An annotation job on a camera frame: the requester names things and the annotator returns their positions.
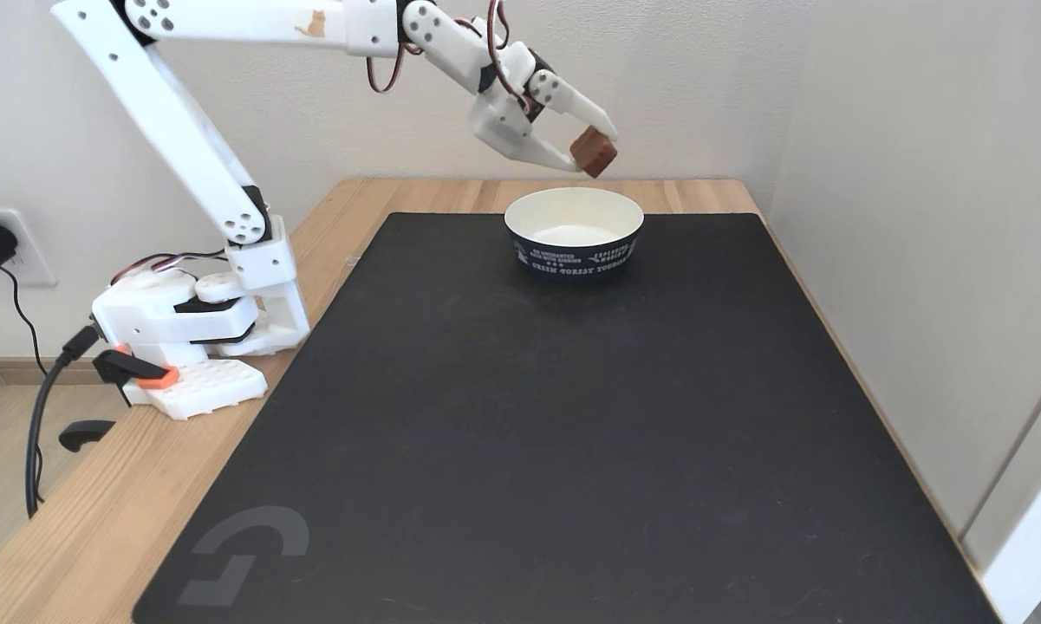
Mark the brown cube toy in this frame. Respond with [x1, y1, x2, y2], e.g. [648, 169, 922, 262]
[569, 126, 619, 179]

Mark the navy and white paper bowl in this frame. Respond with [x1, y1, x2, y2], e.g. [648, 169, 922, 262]
[504, 187, 645, 280]

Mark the black desk mat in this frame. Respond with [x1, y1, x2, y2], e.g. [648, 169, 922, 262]
[132, 212, 1002, 624]

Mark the black and orange clamp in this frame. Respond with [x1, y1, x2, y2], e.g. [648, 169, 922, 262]
[59, 345, 180, 453]

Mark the red and white servo cable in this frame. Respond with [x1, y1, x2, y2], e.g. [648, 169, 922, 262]
[365, 0, 540, 115]

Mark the white wall outlet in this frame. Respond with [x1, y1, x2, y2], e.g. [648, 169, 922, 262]
[0, 208, 58, 288]

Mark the thin black adapter cable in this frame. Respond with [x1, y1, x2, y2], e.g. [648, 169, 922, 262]
[0, 264, 49, 375]

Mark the thick black cable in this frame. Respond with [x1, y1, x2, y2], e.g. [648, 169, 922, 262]
[24, 325, 101, 519]

